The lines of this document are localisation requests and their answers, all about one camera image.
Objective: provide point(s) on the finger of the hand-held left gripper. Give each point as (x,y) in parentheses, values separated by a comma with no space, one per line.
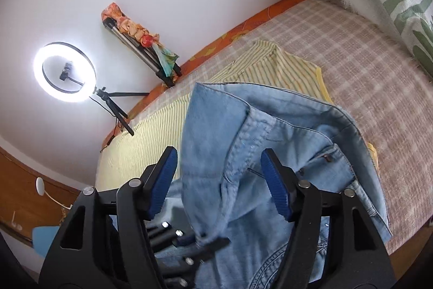
(209,245)
(172,234)

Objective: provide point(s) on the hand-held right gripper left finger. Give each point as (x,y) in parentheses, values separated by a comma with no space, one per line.
(165,180)

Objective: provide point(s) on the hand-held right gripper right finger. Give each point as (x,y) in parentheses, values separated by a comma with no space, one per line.
(275,187)

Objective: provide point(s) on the light blue denim pants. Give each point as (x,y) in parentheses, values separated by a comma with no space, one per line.
(216,126)

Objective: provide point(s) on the yellow striped cloth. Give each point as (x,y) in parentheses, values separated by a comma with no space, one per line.
(152,140)

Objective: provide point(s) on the small black tripod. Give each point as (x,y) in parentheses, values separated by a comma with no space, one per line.
(108,102)

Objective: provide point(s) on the white desk lamp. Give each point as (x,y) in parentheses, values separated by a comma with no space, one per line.
(40,185)

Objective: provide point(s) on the light blue object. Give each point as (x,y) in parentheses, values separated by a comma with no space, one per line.
(45,238)

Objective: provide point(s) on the folded silver tripod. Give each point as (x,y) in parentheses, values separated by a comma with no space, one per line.
(135,45)

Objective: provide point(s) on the brown wooden furniture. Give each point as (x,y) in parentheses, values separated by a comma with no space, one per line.
(20,190)

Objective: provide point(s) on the black phone holder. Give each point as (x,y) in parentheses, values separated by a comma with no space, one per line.
(67,70)

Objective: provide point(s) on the beige checked bedsheet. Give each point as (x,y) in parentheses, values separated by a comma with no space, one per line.
(372,72)

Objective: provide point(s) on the orange floral cloth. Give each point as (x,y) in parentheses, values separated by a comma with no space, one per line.
(132,26)

